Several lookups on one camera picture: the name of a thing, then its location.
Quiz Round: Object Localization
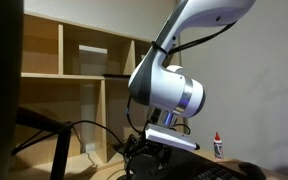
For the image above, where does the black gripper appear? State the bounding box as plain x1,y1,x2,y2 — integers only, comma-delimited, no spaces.
123,134,173,178

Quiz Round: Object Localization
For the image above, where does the grey mechanical keyboard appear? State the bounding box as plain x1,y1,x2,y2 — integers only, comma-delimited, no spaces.
192,165,242,180

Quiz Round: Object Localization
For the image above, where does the black desk mat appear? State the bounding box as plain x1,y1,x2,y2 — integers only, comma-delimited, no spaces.
112,141,252,180

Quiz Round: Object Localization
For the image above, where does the white glue bottle red cap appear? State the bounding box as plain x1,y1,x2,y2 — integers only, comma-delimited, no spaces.
212,131,225,162

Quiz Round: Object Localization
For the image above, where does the light wooden shelf unit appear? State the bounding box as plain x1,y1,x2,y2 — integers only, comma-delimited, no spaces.
8,11,186,173

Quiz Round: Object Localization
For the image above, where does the flat black tray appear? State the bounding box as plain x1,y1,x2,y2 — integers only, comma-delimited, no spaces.
102,73,132,79

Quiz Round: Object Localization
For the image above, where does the black metal stand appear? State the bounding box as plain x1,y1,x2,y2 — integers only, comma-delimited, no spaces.
10,105,75,180

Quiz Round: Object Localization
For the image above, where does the black computer mouse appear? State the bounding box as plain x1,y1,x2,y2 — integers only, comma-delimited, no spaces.
237,161,267,180

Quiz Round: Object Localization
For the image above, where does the dark foreground panel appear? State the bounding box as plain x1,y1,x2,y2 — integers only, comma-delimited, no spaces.
0,0,24,180

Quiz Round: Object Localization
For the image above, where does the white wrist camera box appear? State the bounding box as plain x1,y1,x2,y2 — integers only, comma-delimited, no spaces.
144,128,201,152

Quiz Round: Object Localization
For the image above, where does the black looping cable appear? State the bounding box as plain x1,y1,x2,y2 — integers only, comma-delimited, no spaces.
63,120,133,180

